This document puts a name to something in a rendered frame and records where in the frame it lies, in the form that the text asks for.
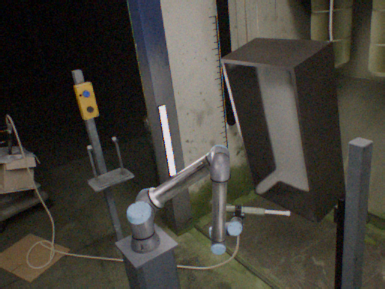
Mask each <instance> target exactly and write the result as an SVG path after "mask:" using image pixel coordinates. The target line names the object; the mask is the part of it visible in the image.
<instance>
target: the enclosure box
mask: <svg viewBox="0 0 385 289"><path fill-rule="evenodd" d="M221 65H222V67H223V70H224V72H223V74H224V76H225V79H226V86H227V88H228V91H229V97H230V99H231V102H232V108H233V111H234V114H235V120H236V123H237V125H238V131H239V135H240V137H241V143H242V146H243V149H244V155H245V157H246V161H247V166H248V169H249V172H250V178H251V181H252V184H253V190H254V193H255V194H256V195H259V196H261V197H262V198H265V199H267V200H268V201H271V202H273V203H274V204H277V205H279V206H280V207H283V208H285V209H286V210H289V211H291V212H293V213H295V214H297V215H299V216H301V217H304V218H305V219H307V220H310V221H311V222H313V223H316V224H318V223H319V222H320V221H321V220H322V219H323V218H324V217H325V216H326V215H327V214H328V213H329V212H330V211H331V210H332V209H333V208H334V206H335V205H337V204H338V198H339V197H340V196H343V195H344V194H345V193H346V190H345V183H344V164H343V157H342V149H341V130H340V123H339V116H338V97H337V90H336V76H335V64H334V50H333V43H332V41H328V42H327V41H312V40H300V39H277V38H254V39H253V40H252V41H249V42H248V43H247V44H244V45H243V46H241V47H239V48H238V49H237V50H234V51H233V52H231V53H229V54H227V56H224V57H223V58H221Z"/></svg>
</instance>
